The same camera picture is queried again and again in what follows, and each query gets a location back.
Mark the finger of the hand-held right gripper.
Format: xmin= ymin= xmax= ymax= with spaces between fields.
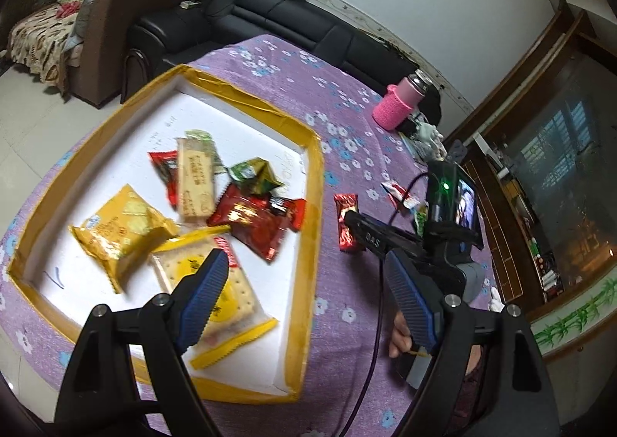
xmin=344 ymin=210 xmax=427 ymax=258

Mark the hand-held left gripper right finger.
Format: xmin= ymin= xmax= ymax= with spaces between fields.
xmin=384 ymin=248 xmax=561 ymax=437

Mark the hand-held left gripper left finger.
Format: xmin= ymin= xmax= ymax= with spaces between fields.
xmin=53 ymin=248 xmax=231 ymax=437

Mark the shiny red snack bar packet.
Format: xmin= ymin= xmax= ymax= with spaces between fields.
xmin=334 ymin=193 xmax=364 ymax=253

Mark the clear round cracker packet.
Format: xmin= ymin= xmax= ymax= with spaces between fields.
xmin=152 ymin=225 xmax=280 ymax=370

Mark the large red snack packet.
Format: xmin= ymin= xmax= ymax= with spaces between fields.
xmin=207 ymin=184 xmax=290 ymax=264

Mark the small dark red snack packet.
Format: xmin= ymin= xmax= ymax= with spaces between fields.
xmin=267 ymin=196 xmax=308 ymax=232

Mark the yellow cake packet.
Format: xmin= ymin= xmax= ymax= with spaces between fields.
xmin=70 ymin=184 xmax=180 ymax=294

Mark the long beige cracker packet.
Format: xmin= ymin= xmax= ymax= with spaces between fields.
xmin=174 ymin=137 xmax=216 ymax=222

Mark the green gold snack packet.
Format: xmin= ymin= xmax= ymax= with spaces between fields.
xmin=228 ymin=158 xmax=285 ymax=197

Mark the yellow-edged white box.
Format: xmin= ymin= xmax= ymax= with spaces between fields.
xmin=7 ymin=64 xmax=325 ymax=405

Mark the person's right hand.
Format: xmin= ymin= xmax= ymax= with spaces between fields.
xmin=387 ymin=311 xmax=421 ymax=359

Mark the small green snack packet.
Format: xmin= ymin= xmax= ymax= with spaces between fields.
xmin=412 ymin=203 xmax=430 ymax=238

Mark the red white snack packet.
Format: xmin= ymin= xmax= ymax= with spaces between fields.
xmin=381 ymin=181 xmax=420 ymax=209

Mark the white plastic bag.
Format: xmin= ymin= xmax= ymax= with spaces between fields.
xmin=415 ymin=121 xmax=444 ymax=161

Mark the purple floral tablecloth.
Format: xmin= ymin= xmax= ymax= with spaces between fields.
xmin=0 ymin=32 xmax=497 ymax=437

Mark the wooden glass cabinet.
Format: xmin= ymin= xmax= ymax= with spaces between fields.
xmin=441 ymin=0 xmax=617 ymax=361

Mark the pink knit-sleeved thermos bottle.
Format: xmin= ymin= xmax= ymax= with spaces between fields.
xmin=372 ymin=71 xmax=435 ymax=132

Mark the black leather sofa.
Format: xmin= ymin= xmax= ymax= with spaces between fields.
xmin=123 ymin=0 xmax=442 ymax=124

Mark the brown armchair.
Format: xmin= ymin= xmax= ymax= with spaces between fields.
xmin=67 ymin=0 xmax=225 ymax=110

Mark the leaf print blanket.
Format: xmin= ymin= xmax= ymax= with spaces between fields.
xmin=7 ymin=0 xmax=97 ymax=86

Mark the dark gripper cable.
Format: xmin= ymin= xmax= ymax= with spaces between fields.
xmin=337 ymin=172 xmax=432 ymax=437

